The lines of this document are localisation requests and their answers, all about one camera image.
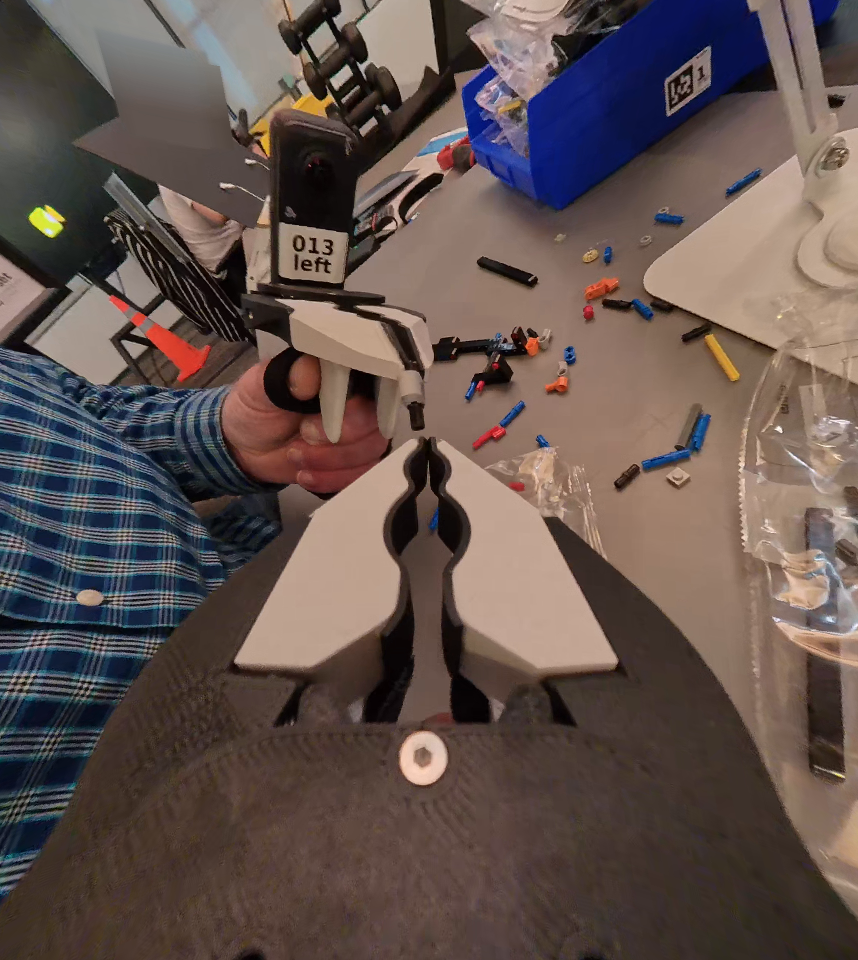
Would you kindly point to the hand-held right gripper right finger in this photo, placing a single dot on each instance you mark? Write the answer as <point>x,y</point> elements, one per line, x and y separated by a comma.
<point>534,600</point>

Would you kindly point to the person's left hand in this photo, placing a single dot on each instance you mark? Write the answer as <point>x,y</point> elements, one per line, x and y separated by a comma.
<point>264,442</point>

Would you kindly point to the black lego beam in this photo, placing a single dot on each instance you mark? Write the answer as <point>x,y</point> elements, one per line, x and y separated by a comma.
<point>507,271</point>

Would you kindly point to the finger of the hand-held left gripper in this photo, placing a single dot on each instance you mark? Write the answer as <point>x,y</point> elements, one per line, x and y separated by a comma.
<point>414,334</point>
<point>339,341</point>

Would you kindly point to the orange traffic cone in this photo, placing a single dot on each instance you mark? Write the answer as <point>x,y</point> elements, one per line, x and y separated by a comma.
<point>173,349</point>

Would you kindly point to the white blue paper sheet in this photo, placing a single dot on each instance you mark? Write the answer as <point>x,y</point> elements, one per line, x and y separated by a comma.
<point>425,150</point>

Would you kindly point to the large orange lego connector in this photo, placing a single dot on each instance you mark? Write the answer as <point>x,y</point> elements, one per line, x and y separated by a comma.
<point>600,289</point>

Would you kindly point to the white stand base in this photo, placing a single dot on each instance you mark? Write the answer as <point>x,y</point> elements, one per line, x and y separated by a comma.
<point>744,247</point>

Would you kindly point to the light grey lego plate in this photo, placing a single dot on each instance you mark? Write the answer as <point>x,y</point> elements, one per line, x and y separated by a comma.
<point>678,477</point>

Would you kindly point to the dark flat tablet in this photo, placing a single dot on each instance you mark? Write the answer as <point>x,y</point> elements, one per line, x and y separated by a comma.
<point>387,191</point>

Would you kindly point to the scattered small lego pins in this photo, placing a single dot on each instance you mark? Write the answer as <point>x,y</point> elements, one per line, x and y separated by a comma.
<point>667,459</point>

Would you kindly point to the black dumbbell rack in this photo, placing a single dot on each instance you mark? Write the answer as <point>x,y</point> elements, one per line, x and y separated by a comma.
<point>354,82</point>

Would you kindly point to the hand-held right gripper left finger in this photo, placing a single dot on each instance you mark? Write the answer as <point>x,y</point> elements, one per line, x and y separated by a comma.
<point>324,600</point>

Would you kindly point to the yellow lego axle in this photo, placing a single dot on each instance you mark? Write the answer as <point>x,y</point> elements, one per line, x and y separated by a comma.
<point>721,358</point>

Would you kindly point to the small clear plastic bag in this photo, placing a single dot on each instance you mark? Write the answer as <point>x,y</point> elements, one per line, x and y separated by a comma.
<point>541,487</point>

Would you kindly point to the black lego assembly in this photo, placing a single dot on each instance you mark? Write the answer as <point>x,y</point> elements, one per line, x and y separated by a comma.
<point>466,346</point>

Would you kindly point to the large clear lego parts bag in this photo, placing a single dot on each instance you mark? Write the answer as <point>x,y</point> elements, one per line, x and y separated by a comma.
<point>811,465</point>

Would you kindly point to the bundle of clear parts bags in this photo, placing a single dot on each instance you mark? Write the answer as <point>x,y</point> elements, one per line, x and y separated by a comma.
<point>519,52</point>

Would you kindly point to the blue plastic parts bin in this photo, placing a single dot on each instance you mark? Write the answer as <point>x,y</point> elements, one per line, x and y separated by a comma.
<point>594,135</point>

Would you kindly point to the person's plaid shirt torso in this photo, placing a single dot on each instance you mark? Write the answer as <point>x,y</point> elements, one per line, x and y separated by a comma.
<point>23,712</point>

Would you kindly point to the dark grey lego axle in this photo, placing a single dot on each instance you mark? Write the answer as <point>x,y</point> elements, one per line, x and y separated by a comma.
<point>688,427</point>

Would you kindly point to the black lego pin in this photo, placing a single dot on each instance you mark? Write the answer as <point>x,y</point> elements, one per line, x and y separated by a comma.
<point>418,418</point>

